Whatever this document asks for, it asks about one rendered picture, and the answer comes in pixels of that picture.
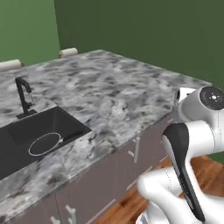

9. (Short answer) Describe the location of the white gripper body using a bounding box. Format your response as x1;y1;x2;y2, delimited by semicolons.
173;87;191;110

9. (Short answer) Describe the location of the black sink basin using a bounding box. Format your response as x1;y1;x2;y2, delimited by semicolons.
0;105;93;181

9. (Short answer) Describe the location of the black pan with silver rim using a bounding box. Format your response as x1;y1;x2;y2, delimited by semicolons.
28;131;83;158

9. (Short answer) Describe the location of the black sink tap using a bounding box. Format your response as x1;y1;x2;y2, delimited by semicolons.
15;76;39;120

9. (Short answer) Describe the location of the grey cupboard door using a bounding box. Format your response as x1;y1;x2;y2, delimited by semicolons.
115;139;138;202
54;151;119;224
5;194;60;224
134;116;176;182

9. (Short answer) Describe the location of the beige stool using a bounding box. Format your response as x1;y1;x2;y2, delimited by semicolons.
0;59;25;73
58;47;80;59

